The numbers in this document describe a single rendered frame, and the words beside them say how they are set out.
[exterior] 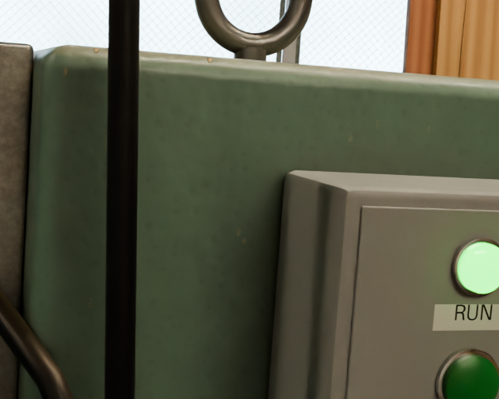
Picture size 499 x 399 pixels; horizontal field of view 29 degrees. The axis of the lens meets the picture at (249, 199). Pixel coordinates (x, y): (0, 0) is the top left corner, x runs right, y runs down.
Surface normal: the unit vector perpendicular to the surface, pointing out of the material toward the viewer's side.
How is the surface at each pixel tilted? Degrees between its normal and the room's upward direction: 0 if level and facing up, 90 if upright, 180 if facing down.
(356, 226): 90
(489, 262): 86
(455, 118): 90
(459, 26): 86
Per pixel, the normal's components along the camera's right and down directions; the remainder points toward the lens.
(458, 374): -0.12, -0.14
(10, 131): 0.31, 0.12
